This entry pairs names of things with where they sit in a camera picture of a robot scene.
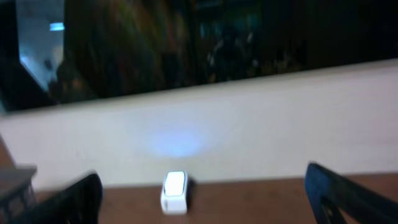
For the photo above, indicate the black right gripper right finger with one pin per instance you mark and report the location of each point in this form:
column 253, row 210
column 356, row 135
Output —
column 330, row 193

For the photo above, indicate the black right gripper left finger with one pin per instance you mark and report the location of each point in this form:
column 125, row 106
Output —
column 79, row 203

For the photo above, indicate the white barcode scanner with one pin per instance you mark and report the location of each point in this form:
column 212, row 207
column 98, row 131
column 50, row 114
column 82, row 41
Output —
column 176, row 193

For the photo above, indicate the dark grey plastic basket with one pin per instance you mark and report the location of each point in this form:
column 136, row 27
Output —
column 17, row 194

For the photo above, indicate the dark glass window pane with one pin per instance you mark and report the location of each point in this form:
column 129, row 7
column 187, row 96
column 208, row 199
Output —
column 56, row 52

